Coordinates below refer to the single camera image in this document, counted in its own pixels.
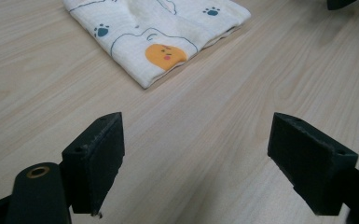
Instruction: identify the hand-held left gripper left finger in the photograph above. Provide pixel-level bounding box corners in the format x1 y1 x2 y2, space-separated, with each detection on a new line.
61 111 126 217

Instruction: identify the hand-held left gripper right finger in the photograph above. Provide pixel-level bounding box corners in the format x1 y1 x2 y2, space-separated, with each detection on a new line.
267 112 359 217

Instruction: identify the white printed cloth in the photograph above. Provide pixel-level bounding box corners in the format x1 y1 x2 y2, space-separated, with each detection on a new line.
62 0 252 91

